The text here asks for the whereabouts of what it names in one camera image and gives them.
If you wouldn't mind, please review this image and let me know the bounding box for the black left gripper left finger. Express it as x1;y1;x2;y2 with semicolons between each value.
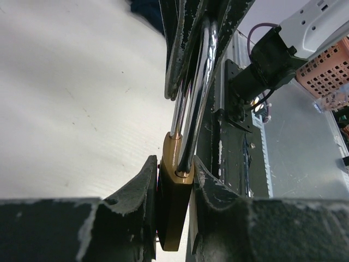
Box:
1;156;158;261

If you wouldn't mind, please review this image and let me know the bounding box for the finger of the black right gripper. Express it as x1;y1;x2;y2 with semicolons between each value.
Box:
159;0;207;101
207;0;255;75

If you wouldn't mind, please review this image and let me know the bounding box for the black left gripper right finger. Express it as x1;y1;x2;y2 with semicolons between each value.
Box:
189;157;348;261

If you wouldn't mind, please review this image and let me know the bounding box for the large brass padlock with keys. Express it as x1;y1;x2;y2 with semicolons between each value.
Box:
156;16;218;252

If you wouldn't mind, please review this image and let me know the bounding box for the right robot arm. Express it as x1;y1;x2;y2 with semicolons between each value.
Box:
159;1;348;100

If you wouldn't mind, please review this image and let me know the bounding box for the dark blue cloth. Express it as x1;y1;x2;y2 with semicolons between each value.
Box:
130;0;165;35

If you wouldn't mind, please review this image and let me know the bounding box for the pink perforated basket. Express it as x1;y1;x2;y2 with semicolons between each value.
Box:
296;37;348;99

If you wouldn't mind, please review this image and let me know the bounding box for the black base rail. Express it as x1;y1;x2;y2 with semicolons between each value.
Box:
197;59;270;198

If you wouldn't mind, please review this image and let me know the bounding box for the white slotted cable duct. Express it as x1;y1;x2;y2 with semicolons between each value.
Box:
252;113;274;198

